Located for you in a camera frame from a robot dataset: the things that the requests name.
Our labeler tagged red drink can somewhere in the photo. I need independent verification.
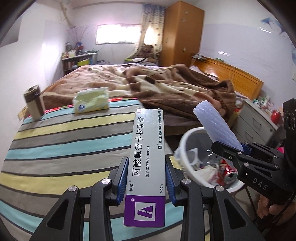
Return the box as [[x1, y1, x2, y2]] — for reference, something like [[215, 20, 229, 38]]
[[216, 159, 237, 186]]

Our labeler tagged purple white medicine box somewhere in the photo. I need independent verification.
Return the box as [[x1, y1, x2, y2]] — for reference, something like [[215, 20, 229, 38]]
[[124, 108, 166, 227]]

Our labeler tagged beige paper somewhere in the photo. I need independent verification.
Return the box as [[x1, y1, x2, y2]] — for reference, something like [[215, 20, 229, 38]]
[[194, 165, 218, 183]]

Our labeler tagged white foam net sleeve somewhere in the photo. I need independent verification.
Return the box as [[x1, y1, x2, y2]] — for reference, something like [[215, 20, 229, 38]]
[[193, 100, 243, 152]]

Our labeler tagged white trash bin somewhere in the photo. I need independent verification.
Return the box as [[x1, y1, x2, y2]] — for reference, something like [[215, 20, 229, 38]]
[[174, 128, 244, 193]]

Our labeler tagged right hand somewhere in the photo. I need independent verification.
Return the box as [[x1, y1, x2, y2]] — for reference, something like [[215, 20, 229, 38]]
[[257, 195, 295, 225]]

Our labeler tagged grey nightstand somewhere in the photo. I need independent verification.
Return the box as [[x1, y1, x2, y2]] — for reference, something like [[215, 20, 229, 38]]
[[232, 99, 278, 145]]

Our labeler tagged red cup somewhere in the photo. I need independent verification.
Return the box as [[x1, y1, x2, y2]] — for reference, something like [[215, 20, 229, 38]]
[[271, 109, 281, 125]]

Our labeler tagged wooden headboard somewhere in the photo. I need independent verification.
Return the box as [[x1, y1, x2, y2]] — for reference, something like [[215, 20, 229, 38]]
[[191, 58, 264, 100]]

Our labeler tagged striped tablecloth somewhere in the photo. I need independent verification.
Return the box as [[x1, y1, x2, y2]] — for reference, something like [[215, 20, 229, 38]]
[[0, 97, 211, 241]]

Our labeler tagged brown plush blanket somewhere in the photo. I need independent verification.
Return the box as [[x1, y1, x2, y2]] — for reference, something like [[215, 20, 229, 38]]
[[42, 64, 236, 121]]

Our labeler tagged yellow tissue pack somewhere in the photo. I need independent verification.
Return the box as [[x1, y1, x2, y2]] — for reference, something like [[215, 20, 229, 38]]
[[73, 87, 109, 114]]

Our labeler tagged brown beige travel mug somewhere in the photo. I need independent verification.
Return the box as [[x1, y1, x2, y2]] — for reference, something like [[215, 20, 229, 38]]
[[23, 85, 45, 121]]

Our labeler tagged orange wooden wardrobe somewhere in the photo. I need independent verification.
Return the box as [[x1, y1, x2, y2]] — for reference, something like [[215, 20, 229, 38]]
[[159, 1, 205, 67]]

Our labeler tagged brown teddy bear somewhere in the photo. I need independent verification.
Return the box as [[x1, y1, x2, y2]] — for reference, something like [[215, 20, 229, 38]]
[[135, 44, 157, 64]]

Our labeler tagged cluttered shelf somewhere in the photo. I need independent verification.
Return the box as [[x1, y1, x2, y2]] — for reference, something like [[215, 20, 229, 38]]
[[61, 42, 98, 75]]

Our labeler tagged window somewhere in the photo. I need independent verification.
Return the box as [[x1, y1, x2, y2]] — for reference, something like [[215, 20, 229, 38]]
[[95, 24, 141, 45]]

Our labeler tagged dried branch decoration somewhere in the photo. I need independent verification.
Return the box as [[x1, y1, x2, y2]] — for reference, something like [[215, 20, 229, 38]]
[[67, 25, 89, 46]]

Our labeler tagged patterned curtain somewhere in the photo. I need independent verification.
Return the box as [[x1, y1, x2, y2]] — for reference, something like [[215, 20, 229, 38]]
[[137, 4, 166, 58]]

